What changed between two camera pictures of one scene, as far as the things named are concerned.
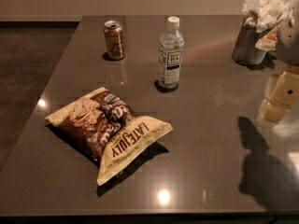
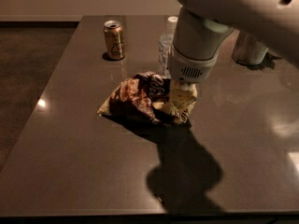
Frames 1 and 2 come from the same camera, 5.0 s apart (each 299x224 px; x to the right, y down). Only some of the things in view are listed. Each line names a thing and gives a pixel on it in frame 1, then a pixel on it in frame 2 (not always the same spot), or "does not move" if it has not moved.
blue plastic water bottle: (170, 53) does not move
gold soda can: (114, 39) does not move
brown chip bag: (102, 128) to (147, 97)
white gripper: (290, 42) to (189, 68)
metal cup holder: (245, 50) does not move
